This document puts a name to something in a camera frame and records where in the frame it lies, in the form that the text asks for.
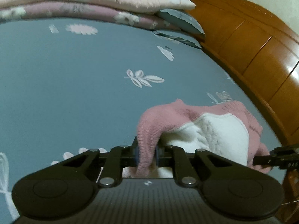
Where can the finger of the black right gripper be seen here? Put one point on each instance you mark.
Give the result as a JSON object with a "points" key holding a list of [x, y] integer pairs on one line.
{"points": [[262, 160]]}

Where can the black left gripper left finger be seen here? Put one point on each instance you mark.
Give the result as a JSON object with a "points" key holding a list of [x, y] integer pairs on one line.
{"points": [[68, 187]]}

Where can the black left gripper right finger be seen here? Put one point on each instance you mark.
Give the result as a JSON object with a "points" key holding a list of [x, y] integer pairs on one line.
{"points": [[230, 189]]}

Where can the pink and white knit sweater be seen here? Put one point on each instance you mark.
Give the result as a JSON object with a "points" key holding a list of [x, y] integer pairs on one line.
{"points": [[227, 129]]}

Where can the blue floral bed sheet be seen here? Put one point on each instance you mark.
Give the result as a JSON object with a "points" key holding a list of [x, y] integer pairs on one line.
{"points": [[69, 84]]}

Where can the wooden headboard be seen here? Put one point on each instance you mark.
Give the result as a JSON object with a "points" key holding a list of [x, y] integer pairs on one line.
{"points": [[260, 52]]}

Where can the blue lower pillow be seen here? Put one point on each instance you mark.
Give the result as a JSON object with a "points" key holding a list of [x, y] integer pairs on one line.
{"points": [[177, 37]]}

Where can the blue pillow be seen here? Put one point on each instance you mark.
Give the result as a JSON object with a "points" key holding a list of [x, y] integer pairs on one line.
{"points": [[177, 37], [183, 20]]}

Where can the blue upper pillow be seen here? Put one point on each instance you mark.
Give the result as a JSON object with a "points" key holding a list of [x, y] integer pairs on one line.
{"points": [[183, 20]]}

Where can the mauve floral folded quilt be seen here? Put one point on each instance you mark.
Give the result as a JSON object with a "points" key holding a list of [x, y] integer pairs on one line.
{"points": [[55, 9]]}

